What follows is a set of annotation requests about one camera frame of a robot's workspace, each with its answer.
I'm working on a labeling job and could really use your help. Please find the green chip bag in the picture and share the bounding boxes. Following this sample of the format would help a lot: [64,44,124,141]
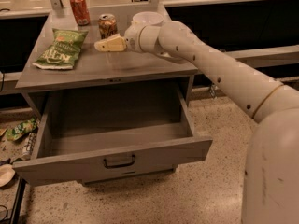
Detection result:
[33,28,88,70]

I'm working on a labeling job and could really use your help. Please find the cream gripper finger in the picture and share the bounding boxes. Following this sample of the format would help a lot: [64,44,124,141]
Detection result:
[94,34,126,52]

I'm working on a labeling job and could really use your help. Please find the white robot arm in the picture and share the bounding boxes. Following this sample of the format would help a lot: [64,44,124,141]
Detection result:
[94,21,299,224]

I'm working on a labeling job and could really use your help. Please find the green snack bag on floor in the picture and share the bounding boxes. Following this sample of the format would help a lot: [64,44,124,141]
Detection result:
[5,118,38,141]

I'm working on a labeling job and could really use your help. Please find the open grey top drawer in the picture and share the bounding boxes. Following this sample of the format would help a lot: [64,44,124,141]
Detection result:
[14,82,212,186]

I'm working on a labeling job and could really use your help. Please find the grey drawer cabinet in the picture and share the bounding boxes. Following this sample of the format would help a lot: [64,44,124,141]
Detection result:
[16,4,197,96]

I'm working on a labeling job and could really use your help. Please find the red soda can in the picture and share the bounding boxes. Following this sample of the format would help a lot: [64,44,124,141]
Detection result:
[70,0,90,26]

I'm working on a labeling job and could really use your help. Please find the white plate on floor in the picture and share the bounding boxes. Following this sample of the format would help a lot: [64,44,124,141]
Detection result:
[0,164,15,187]

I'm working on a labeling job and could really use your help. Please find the white bowl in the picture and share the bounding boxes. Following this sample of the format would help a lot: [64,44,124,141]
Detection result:
[131,11,164,25]

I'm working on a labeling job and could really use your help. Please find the black metal stand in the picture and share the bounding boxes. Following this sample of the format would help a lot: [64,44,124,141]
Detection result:
[0,177,26,224]

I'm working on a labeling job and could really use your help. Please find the orange brown patterned can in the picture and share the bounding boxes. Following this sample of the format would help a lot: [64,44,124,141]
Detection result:
[98,13,118,39]

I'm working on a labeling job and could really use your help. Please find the black drawer handle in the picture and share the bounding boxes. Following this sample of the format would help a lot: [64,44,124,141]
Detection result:
[103,155,135,169]

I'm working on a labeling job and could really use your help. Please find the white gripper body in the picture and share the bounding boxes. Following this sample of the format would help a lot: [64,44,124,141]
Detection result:
[124,24,163,53]

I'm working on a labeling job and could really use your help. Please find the white patterned packet on floor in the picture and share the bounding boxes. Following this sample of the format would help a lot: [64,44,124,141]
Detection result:
[21,133,37,160]

